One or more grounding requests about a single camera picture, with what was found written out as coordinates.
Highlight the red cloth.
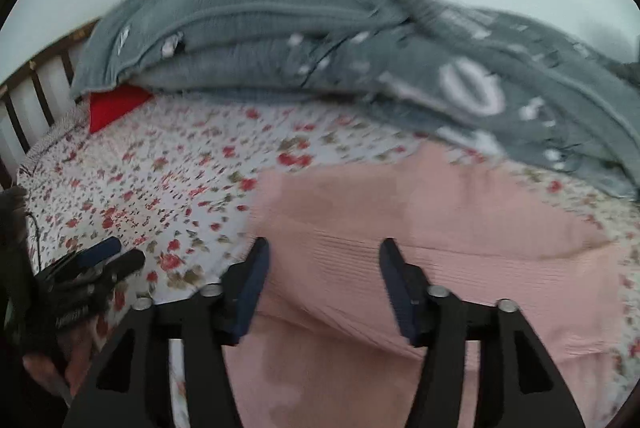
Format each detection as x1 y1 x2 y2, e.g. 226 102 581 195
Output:
88 85 155 135

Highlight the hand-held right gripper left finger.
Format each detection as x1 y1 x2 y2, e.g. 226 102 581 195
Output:
62 236 271 428

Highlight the grey blanket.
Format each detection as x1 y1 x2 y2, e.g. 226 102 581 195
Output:
70 0 640 202

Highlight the pink knit sweater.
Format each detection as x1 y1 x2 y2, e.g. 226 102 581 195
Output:
220 143 632 428

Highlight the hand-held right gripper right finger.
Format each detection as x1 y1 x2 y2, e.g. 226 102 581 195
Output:
378 238 586 428

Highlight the person's left hand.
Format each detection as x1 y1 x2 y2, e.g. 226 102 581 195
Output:
22 323 96 400

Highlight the floral bed sheet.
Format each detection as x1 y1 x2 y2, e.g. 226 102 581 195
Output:
17 92 640 428

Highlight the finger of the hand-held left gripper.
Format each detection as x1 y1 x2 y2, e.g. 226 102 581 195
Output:
75 236 122 269
95 250 146 291

